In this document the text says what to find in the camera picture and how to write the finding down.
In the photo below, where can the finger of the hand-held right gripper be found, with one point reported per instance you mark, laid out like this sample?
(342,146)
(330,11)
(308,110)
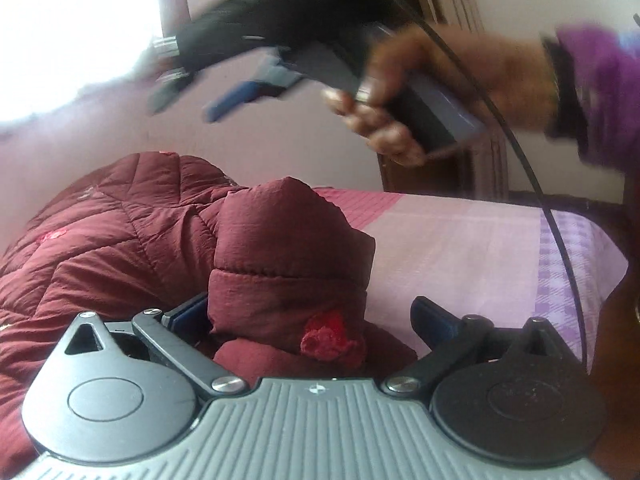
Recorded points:
(232,102)
(172,87)

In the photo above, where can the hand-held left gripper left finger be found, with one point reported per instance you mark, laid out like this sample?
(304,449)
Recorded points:
(187,317)

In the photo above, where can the pink checked bed sheet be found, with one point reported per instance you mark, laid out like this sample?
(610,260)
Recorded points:
(450,260)

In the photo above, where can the person's right hand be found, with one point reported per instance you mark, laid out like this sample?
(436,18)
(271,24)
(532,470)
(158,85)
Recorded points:
(475,70)

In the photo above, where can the maroon quilted floral jacket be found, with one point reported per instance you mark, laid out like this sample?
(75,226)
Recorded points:
(125,240)

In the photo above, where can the bright window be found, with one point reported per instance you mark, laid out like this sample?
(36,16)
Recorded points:
(65,25)

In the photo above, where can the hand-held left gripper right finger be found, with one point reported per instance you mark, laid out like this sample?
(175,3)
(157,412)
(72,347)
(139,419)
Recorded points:
(432,320)

